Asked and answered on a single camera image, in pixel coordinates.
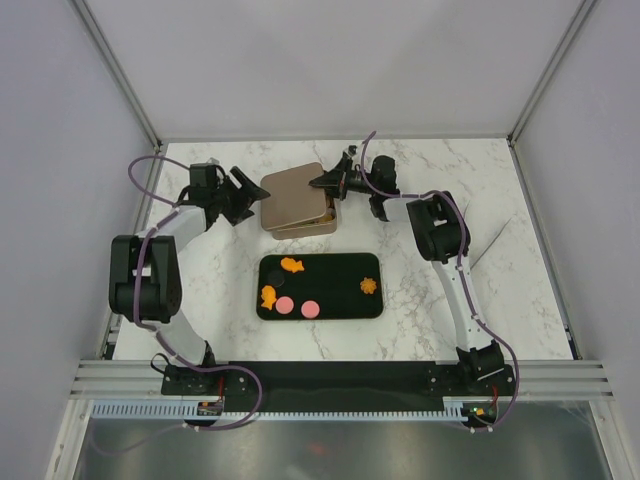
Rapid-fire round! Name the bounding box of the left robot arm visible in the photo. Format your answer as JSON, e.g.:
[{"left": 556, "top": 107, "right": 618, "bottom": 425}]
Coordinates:
[{"left": 109, "top": 161, "right": 270, "bottom": 394}]

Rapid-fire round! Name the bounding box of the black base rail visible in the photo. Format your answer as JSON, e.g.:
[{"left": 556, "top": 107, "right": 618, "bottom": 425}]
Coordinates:
[{"left": 161, "top": 361, "right": 515, "bottom": 414}]

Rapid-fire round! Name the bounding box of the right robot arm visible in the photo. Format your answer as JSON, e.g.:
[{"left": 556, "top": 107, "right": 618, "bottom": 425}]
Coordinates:
[{"left": 309, "top": 145, "right": 508, "bottom": 395}]

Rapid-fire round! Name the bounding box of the pink macaron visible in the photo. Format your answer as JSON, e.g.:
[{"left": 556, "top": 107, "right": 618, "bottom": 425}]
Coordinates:
[
  {"left": 301, "top": 300, "right": 320, "bottom": 319},
  {"left": 275, "top": 296, "right": 295, "bottom": 315}
]

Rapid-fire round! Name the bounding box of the purple cable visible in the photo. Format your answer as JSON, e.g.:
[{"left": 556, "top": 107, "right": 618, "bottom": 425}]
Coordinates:
[
  {"left": 358, "top": 131, "right": 521, "bottom": 436},
  {"left": 127, "top": 155, "right": 264, "bottom": 431}
]

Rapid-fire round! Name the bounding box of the gold tin lid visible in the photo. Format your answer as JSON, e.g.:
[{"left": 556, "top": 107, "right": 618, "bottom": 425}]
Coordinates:
[{"left": 260, "top": 162, "right": 327, "bottom": 232}]

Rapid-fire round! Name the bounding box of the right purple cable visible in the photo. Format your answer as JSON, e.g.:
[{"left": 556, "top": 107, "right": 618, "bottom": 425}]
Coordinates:
[{"left": 358, "top": 131, "right": 521, "bottom": 436}]

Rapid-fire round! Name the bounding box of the pink macaron right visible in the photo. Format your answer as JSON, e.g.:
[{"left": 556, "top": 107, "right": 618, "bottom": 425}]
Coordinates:
[{"left": 301, "top": 300, "right": 320, "bottom": 319}]

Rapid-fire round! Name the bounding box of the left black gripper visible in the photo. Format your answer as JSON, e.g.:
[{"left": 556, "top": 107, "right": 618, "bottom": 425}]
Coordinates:
[{"left": 211, "top": 168, "right": 269, "bottom": 227}]

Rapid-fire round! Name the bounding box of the orange fish cookie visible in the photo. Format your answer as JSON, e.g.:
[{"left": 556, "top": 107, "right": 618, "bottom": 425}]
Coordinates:
[
  {"left": 260, "top": 285, "right": 277, "bottom": 311},
  {"left": 280, "top": 257, "right": 305, "bottom": 273}
]

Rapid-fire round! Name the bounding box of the black sandwich cookie left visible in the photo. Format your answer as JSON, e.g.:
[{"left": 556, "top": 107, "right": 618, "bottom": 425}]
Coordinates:
[{"left": 267, "top": 270, "right": 285, "bottom": 288}]

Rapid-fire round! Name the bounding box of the dark green tray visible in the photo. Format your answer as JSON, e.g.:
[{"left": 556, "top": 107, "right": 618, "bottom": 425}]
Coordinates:
[{"left": 255, "top": 253, "right": 384, "bottom": 321}]

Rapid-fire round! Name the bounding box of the orange flower cookie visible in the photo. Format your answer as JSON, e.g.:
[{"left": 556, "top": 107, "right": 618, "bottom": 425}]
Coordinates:
[{"left": 360, "top": 277, "right": 378, "bottom": 295}]

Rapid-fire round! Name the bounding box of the aluminium frame rail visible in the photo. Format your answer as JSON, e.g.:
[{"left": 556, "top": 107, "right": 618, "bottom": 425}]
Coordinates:
[{"left": 70, "top": 360, "right": 613, "bottom": 424}]

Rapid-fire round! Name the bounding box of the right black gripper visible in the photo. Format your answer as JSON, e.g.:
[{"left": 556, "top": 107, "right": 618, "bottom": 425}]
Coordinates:
[{"left": 308, "top": 159, "right": 377, "bottom": 201}]

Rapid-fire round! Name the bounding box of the orange fish cookie upper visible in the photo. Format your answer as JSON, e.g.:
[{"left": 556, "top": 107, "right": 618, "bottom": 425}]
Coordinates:
[{"left": 280, "top": 257, "right": 305, "bottom": 273}]

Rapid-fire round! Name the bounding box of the orange fish cookie lower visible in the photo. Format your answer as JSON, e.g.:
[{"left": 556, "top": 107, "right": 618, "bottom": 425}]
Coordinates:
[{"left": 260, "top": 285, "right": 277, "bottom": 311}]

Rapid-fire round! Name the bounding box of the pink macaron left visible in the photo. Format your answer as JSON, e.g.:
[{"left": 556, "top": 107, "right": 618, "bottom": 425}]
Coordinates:
[{"left": 275, "top": 296, "right": 295, "bottom": 315}]

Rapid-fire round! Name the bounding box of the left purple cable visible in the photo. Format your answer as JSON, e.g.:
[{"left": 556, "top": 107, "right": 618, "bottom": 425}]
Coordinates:
[{"left": 127, "top": 155, "right": 264, "bottom": 431}]

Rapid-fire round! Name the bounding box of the gold cookie tin box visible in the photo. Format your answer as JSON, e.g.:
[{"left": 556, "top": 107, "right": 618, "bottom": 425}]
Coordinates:
[{"left": 270, "top": 197, "right": 338, "bottom": 240}]

